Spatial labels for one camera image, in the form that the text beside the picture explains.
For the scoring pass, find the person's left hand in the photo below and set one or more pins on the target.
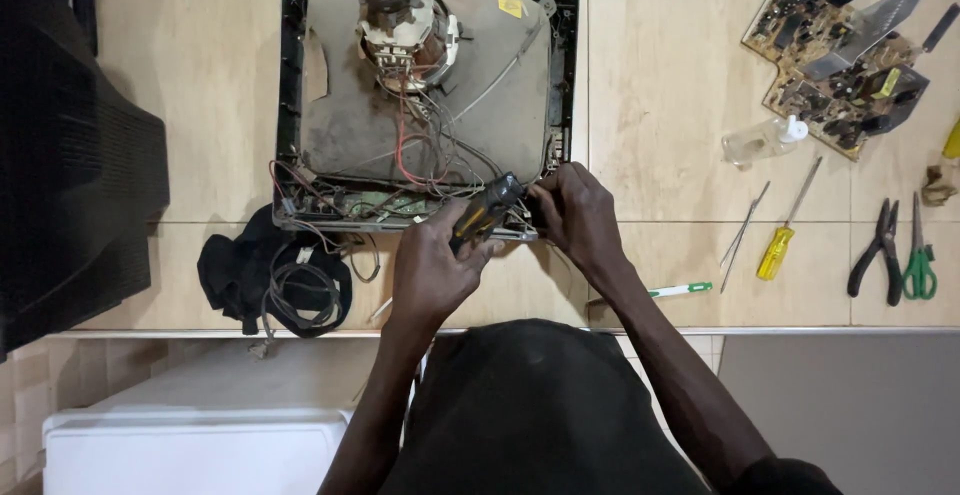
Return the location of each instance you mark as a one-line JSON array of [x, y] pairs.
[[431, 266]]

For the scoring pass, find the black and yellow screwdriver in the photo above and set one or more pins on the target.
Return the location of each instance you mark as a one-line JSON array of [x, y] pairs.
[[486, 210]]

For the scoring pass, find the old television picture tube chassis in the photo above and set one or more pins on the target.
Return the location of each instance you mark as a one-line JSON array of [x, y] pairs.
[[424, 105]]

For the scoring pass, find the black television back cover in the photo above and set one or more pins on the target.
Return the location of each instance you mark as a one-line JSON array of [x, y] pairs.
[[67, 157]]

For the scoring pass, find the white and green pen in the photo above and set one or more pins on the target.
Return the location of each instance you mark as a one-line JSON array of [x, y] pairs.
[[675, 290]]

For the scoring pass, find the person's black shirt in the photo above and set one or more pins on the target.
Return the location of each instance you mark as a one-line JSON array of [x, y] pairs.
[[540, 412]]

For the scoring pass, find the clear plastic bottle white cap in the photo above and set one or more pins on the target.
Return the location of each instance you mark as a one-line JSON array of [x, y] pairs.
[[761, 141]]

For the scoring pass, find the yellow sticky label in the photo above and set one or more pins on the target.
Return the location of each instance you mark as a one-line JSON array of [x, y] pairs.
[[510, 6]]

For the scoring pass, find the brown circuit board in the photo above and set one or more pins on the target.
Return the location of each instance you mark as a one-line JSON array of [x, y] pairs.
[[844, 60]]

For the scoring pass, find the black cloth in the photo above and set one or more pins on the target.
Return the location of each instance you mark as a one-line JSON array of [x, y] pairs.
[[255, 270]]

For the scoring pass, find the white plastic container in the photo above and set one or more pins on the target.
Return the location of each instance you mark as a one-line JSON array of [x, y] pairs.
[[202, 427]]

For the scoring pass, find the metal tweezers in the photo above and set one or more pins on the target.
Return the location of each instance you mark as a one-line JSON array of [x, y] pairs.
[[742, 236]]

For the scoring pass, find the crumpled brown rag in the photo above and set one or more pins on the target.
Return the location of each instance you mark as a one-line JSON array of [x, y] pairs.
[[939, 185]]

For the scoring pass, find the person's right fingers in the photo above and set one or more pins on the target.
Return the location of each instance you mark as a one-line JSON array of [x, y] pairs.
[[551, 195]]

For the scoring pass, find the person's right hand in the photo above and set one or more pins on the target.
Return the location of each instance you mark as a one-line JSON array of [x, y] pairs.
[[581, 214]]

